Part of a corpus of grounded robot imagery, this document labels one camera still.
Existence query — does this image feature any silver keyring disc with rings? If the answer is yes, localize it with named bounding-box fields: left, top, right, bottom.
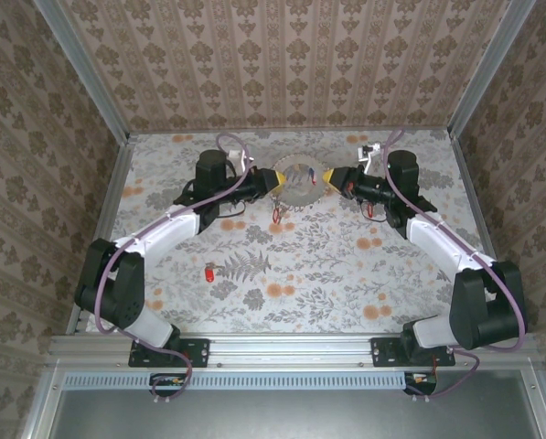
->
left=271, top=155, right=326, bottom=211

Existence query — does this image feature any aluminium side rail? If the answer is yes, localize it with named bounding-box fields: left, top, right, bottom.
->
left=449, top=132, right=538, bottom=339
left=68, top=134, right=137, bottom=337

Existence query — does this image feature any aluminium frame post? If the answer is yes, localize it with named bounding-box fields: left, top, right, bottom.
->
left=30, top=0, right=133, bottom=144
left=446, top=0, right=538, bottom=141

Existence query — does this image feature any aluminium mounting rail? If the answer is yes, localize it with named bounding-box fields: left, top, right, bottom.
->
left=48, top=333, right=539, bottom=370

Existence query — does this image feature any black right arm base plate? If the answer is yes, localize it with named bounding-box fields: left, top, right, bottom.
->
left=370, top=337, right=456, bottom=369

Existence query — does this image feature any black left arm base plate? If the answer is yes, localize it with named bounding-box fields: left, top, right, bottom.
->
left=128, top=337, right=211, bottom=369

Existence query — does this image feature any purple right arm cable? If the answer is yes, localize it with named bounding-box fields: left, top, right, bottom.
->
left=381, top=128, right=529, bottom=403

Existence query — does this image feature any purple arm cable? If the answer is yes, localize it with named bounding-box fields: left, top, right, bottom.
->
left=381, top=128, right=529, bottom=403
left=93, top=132, right=255, bottom=406

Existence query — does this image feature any grey slotted cable duct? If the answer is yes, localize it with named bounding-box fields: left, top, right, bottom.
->
left=64, top=370, right=409, bottom=391

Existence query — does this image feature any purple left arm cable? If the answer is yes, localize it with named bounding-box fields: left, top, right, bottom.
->
left=93, top=132, right=255, bottom=406

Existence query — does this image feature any black electronics box with wires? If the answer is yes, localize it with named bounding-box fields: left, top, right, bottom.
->
left=402, top=370, right=439, bottom=397
left=149, top=372, right=187, bottom=398

